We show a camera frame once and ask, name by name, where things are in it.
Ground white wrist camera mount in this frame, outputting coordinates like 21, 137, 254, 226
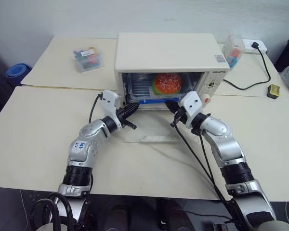
101, 90, 121, 119
178, 90, 203, 128

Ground clear box of colourful items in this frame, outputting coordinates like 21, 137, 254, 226
72, 46, 105, 73

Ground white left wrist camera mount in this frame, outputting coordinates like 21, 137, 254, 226
101, 90, 121, 119

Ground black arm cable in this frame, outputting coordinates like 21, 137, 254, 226
88, 92, 105, 124
173, 121, 236, 223

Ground toy hamburger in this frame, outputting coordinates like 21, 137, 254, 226
151, 72, 183, 95

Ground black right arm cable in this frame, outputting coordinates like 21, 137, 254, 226
173, 121, 236, 223

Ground blue rolled mat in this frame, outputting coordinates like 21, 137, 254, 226
5, 63, 34, 85

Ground glass oven door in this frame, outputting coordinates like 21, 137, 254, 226
121, 107, 184, 144

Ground tall clear plastic box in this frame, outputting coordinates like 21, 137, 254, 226
222, 34, 246, 70

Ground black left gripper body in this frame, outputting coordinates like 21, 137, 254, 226
115, 107, 138, 130

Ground dark rounded shape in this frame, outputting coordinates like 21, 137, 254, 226
110, 203, 133, 231

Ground black plug with cord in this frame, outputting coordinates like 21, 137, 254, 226
222, 41, 272, 91

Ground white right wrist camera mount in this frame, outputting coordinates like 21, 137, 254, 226
178, 90, 203, 128

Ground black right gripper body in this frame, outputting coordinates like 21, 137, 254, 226
170, 106, 187, 128

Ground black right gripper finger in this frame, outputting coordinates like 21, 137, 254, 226
165, 101, 182, 114

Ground cream toaster oven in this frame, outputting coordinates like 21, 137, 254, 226
114, 32, 230, 112

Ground yellow and black sponge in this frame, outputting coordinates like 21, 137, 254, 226
266, 84, 281, 100

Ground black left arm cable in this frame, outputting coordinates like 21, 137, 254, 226
88, 92, 105, 124

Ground white power strip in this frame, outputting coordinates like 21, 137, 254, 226
241, 38, 268, 54

